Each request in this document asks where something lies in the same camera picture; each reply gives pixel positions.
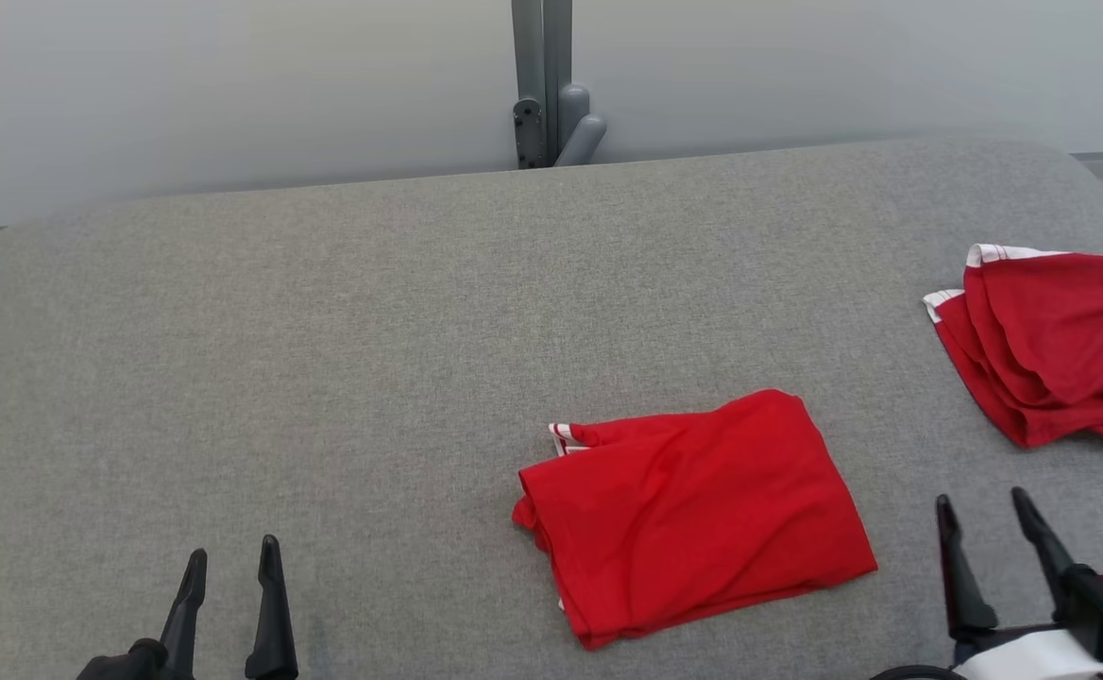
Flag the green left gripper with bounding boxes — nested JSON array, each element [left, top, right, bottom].
[[76, 535, 299, 680]]

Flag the grey metal post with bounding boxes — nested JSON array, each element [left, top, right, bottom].
[[512, 0, 574, 169]]

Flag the black metal bracket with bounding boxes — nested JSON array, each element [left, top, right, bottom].
[[512, 97, 546, 171]]

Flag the red basketball jersey white sleeves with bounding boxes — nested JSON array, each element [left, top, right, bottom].
[[512, 388, 879, 651]]

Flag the red shorts with white stripe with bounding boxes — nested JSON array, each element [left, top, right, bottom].
[[923, 244, 1103, 449]]

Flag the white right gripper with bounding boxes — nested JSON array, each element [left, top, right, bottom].
[[936, 486, 1103, 680]]

